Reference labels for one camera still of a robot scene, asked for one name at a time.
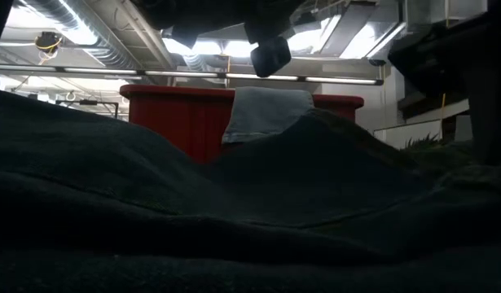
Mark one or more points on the dark blue denim jeans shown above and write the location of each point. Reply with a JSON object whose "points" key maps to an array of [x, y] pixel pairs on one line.
{"points": [[234, 228]]}

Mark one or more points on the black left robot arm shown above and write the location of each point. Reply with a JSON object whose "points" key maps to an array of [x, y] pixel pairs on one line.
{"points": [[217, 16]]}

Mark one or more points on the red plastic laundry bin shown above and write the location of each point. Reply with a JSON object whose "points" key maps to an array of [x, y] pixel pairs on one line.
{"points": [[172, 118]]}

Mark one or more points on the light blue denim garment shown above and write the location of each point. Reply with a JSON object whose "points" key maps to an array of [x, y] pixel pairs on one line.
{"points": [[266, 114]]}

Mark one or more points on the small potted artificial plant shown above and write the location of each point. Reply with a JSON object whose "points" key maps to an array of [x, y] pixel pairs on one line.
{"points": [[423, 143]]}

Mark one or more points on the long ceiling light bar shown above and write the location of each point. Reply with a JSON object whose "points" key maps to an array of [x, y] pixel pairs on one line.
{"points": [[111, 71]]}

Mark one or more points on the corrugated silver ventilation duct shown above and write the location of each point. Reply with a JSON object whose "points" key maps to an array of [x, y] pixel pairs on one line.
{"points": [[99, 45]]}

